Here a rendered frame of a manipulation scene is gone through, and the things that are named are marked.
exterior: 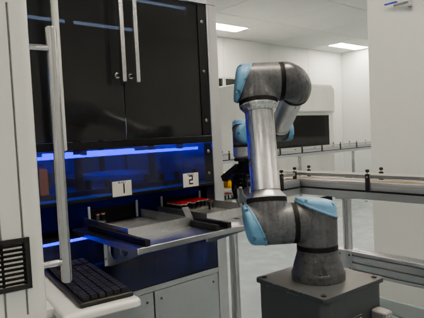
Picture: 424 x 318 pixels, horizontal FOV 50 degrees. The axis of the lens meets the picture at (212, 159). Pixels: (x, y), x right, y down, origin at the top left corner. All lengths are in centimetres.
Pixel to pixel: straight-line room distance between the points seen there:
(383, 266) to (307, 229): 130
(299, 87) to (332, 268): 52
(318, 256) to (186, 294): 91
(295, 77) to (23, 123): 75
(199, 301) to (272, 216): 97
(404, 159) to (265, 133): 184
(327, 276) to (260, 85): 56
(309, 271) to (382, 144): 191
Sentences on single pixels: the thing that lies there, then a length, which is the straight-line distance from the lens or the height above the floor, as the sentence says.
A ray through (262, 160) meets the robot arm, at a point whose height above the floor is 113.
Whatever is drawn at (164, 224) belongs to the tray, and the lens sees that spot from 164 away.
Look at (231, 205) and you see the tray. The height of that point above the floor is 90.
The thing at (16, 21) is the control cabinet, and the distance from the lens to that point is 113.
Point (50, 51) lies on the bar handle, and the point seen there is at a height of 142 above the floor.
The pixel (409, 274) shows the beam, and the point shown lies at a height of 49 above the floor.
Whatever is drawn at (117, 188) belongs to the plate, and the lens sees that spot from 183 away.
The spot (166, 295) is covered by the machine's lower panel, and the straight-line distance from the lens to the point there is 203.
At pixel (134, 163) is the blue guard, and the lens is 186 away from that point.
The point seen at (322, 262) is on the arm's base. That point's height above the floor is 85.
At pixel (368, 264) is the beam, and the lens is 260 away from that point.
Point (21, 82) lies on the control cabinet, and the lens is 111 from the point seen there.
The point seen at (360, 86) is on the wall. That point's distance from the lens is 1091.
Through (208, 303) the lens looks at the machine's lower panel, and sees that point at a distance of 219.
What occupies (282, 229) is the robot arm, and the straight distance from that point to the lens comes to 128.
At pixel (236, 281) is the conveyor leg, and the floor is 44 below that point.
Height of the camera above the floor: 121
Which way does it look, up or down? 3 degrees down
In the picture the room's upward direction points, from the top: 3 degrees counter-clockwise
